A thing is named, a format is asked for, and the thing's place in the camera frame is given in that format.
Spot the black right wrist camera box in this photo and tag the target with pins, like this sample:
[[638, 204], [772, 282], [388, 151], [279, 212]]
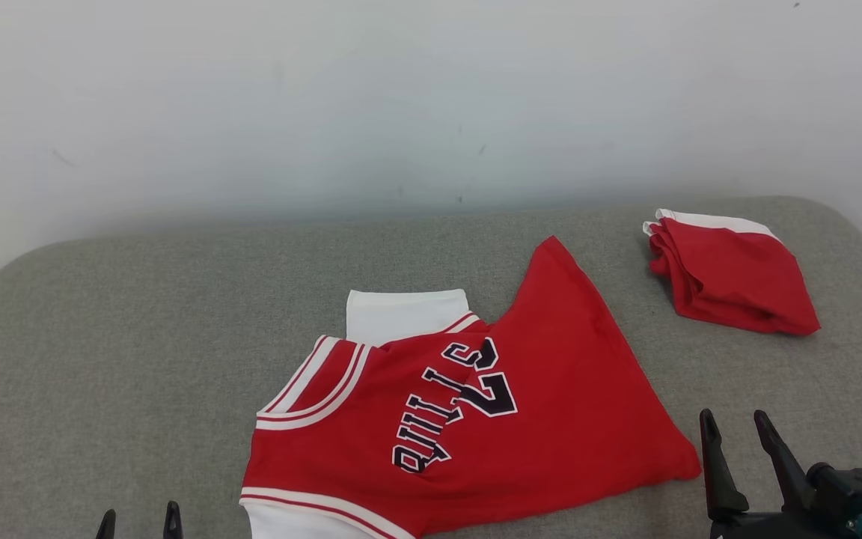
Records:
[[850, 490]]

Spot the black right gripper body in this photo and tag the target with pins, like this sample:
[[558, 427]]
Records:
[[775, 528]]

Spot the red Bulls basketball jersey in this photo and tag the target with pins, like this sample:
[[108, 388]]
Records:
[[551, 389]]

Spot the red shorts with white stripe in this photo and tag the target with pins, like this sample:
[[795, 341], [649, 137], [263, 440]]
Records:
[[738, 277]]

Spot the grey fabric sofa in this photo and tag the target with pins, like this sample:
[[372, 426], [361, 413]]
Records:
[[176, 337]]

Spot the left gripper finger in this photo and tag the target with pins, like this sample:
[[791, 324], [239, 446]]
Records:
[[106, 528], [173, 524]]

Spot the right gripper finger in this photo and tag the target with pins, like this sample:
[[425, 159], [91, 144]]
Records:
[[719, 479], [786, 471]]

